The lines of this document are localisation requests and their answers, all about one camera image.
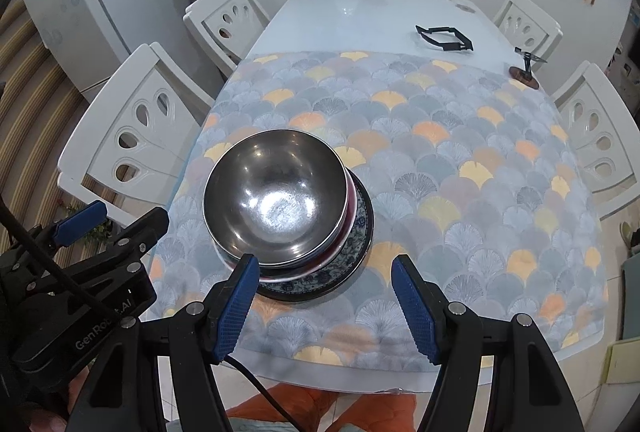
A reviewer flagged white chair far left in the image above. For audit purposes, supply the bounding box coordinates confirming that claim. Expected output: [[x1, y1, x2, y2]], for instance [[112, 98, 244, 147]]
[[183, 0, 271, 78]]

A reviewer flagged white chair far right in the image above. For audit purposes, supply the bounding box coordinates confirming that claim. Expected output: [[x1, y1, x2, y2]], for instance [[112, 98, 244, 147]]
[[494, 0, 563, 60]]

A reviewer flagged white chair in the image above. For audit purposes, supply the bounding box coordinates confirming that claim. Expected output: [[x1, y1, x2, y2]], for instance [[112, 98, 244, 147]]
[[552, 61, 639, 194], [58, 42, 214, 206], [183, 0, 271, 78], [494, 0, 563, 60]]

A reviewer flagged blue steel bowl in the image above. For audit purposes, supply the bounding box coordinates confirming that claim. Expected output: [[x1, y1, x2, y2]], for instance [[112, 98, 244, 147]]
[[203, 129, 349, 269]]

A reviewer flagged white refrigerator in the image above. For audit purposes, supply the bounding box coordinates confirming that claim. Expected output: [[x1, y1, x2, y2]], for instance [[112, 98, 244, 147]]
[[23, 0, 224, 101]]

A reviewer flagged white chair near right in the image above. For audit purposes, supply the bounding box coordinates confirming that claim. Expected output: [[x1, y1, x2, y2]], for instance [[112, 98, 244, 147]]
[[552, 61, 639, 194]]

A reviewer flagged red steel bowl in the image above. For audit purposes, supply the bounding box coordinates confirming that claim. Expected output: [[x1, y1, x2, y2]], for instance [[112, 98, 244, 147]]
[[260, 172, 357, 278]]

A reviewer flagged blue floral plate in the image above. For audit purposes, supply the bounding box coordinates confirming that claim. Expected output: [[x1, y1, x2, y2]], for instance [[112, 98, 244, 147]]
[[257, 171, 374, 303]]

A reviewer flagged black stand wooden base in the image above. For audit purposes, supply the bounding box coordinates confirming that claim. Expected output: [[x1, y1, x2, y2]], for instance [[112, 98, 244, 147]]
[[509, 47, 547, 90]]

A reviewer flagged black plastic frame part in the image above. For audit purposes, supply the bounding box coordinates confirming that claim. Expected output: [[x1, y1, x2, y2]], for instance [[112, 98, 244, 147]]
[[416, 25, 474, 52]]

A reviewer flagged fan pattern tablecloth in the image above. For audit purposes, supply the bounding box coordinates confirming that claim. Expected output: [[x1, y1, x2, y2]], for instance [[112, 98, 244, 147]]
[[150, 51, 608, 371]]

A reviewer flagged black cable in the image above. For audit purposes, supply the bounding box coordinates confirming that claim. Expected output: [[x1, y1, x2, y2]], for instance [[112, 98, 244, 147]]
[[0, 196, 306, 432]]

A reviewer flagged pink patterned bowl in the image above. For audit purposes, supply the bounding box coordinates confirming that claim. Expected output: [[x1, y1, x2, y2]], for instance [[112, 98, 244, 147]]
[[203, 174, 358, 284]]

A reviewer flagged white chair near left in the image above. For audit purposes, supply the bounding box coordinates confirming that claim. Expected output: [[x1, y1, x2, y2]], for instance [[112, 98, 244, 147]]
[[58, 42, 214, 206]]

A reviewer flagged person left hand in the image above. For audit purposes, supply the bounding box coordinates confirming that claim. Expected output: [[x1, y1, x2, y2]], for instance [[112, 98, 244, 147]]
[[27, 367, 90, 432]]

